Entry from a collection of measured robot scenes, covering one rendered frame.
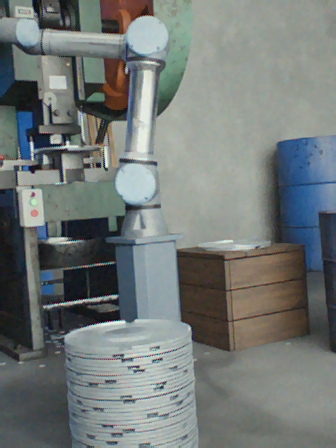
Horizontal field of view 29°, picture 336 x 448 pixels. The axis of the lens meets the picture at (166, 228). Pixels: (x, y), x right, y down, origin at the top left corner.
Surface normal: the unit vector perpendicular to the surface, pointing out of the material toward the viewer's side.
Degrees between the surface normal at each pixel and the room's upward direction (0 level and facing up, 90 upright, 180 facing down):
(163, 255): 90
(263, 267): 90
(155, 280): 90
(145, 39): 82
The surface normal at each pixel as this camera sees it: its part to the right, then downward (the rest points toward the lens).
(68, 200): 0.51, 0.01
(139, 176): -0.08, 0.19
